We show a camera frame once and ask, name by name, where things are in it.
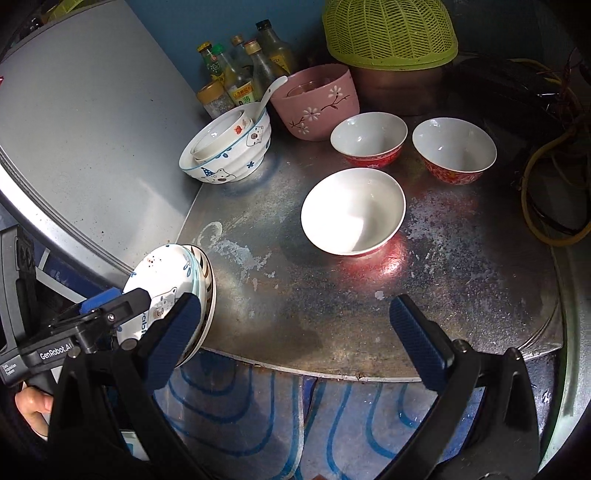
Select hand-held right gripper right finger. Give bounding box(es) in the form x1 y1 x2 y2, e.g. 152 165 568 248
390 294 541 480

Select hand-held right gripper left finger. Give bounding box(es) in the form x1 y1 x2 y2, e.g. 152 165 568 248
48 292 205 480

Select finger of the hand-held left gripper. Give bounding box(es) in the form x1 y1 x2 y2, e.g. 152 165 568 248
58 286 152 346

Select white bear print plate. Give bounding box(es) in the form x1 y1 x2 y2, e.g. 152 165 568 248
115 244 205 367
178 244 209 342

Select white leaf pattern plate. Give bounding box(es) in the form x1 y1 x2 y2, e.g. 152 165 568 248
185 247 217 365

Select red bowl white inside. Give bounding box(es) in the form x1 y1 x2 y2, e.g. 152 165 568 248
412 117 498 185
330 112 408 168
301 167 407 256

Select person's left hand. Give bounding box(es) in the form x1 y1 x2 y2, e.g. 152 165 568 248
14 385 54 439

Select small white red-print bowl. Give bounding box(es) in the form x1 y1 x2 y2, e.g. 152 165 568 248
191 105 254 157
193 147 234 163

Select grey refrigerator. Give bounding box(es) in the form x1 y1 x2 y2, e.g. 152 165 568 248
0 0 205 280

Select white bear print bowl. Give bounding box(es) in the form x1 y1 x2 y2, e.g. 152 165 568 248
179 102 271 184

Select gold lid spice jar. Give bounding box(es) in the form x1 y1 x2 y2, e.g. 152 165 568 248
196 82 232 119

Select pink flower print bowl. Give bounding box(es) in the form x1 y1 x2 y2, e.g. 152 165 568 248
270 64 361 141

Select copper coloured pot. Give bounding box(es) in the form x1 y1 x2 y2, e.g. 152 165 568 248
351 62 452 116

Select white ceramic spoon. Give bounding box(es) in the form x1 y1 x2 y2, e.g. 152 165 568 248
252 76 288 121

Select small clear gold cap bottle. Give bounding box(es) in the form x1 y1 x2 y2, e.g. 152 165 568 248
231 35 256 70

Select clear glass cup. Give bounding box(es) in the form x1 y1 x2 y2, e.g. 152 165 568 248
286 79 334 99

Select tall dark cap bottle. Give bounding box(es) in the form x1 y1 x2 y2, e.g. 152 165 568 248
255 19 296 77

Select green mesh food cover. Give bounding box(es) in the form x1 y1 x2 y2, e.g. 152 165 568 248
322 0 459 71

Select yellow hose and cables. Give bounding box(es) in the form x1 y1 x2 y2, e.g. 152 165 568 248
510 46 591 232

